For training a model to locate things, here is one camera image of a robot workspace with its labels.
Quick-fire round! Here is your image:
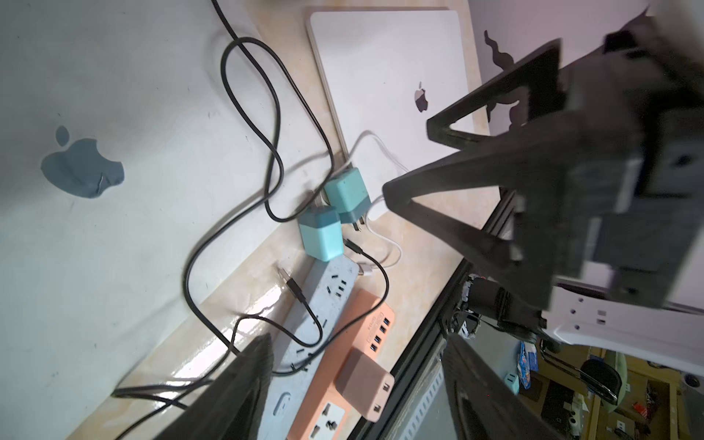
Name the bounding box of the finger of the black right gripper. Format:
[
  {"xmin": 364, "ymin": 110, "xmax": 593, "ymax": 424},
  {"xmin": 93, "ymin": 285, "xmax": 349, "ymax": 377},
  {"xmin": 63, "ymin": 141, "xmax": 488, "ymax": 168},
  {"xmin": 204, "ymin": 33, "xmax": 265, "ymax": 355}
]
[{"xmin": 382, "ymin": 128, "xmax": 572, "ymax": 308}]

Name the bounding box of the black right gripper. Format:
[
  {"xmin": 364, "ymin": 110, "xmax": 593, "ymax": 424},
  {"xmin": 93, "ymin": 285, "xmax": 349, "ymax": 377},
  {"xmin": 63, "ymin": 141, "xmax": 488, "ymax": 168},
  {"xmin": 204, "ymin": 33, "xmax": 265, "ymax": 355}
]
[{"xmin": 426, "ymin": 18, "xmax": 703, "ymax": 308}]

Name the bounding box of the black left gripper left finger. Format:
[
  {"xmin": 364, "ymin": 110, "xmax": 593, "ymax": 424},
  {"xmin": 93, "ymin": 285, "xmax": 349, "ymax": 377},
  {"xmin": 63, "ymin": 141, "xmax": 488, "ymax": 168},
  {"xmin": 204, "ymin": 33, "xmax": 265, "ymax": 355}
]
[{"xmin": 157, "ymin": 334, "xmax": 274, "ymax": 439}]

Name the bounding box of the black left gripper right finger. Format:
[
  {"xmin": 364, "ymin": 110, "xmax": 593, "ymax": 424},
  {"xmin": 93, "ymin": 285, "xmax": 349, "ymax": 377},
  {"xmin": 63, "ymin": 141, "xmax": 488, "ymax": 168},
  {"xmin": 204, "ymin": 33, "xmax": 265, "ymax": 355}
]
[{"xmin": 442, "ymin": 335, "xmax": 560, "ymax": 440}]

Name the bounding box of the teal charger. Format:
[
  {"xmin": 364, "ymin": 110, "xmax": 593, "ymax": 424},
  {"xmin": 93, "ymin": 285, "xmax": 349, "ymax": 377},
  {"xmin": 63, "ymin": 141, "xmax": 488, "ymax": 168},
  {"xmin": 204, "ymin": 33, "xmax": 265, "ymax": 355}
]
[
  {"xmin": 298, "ymin": 206, "xmax": 345, "ymax": 262},
  {"xmin": 322, "ymin": 168, "xmax": 371, "ymax": 231}
]

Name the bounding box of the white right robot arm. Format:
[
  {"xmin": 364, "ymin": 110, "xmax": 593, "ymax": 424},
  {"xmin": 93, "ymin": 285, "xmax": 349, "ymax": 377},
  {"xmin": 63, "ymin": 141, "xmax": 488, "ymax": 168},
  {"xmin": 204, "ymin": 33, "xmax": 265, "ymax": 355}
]
[{"xmin": 383, "ymin": 16, "xmax": 703, "ymax": 375}]

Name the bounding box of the pink charger on orange strip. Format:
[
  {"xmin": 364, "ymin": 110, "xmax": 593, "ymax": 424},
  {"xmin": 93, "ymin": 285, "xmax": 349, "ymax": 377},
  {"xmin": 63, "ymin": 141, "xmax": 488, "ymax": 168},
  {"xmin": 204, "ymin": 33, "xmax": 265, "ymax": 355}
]
[{"xmin": 335, "ymin": 348, "xmax": 395, "ymax": 423}]

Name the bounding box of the right white laptop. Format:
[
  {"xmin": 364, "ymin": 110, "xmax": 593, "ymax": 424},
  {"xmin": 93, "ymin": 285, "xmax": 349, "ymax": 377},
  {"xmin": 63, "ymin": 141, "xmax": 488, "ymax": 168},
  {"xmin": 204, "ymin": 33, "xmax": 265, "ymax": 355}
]
[{"xmin": 308, "ymin": 9, "xmax": 469, "ymax": 199}]

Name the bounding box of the centre silver laptop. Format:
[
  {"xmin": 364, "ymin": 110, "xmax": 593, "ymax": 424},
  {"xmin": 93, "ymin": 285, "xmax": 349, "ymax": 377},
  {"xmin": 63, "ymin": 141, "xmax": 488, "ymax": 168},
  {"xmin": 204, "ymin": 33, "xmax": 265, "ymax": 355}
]
[{"xmin": 1, "ymin": 1, "xmax": 330, "ymax": 439}]

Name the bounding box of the orange power strip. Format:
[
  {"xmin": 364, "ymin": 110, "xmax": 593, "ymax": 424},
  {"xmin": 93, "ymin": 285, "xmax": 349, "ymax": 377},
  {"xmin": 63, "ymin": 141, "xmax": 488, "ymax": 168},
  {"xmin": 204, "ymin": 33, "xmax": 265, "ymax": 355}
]
[{"xmin": 287, "ymin": 304, "xmax": 395, "ymax": 439}]

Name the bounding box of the grey power strip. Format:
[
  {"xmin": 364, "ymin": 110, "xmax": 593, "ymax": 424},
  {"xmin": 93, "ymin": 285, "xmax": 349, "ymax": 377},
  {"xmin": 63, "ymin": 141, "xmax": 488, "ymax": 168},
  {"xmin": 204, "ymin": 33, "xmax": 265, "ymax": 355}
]
[{"xmin": 258, "ymin": 255, "xmax": 359, "ymax": 439}]

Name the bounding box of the black charging cable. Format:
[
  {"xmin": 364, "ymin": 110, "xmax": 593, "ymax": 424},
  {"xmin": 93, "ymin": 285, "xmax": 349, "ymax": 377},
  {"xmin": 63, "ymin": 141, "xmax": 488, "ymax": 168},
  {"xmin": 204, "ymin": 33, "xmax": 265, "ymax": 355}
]
[{"xmin": 109, "ymin": 0, "xmax": 337, "ymax": 440}]

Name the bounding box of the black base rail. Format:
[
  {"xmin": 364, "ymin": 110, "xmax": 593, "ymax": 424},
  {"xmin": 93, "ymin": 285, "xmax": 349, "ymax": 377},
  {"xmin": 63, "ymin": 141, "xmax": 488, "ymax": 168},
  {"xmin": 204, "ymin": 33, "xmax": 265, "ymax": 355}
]
[{"xmin": 341, "ymin": 191, "xmax": 519, "ymax": 439}]

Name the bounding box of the white usb cable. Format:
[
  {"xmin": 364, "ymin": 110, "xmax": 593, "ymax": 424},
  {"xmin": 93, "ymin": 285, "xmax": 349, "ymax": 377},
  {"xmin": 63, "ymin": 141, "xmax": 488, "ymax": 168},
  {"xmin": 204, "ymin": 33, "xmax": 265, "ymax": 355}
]
[{"xmin": 340, "ymin": 130, "xmax": 411, "ymax": 277}]

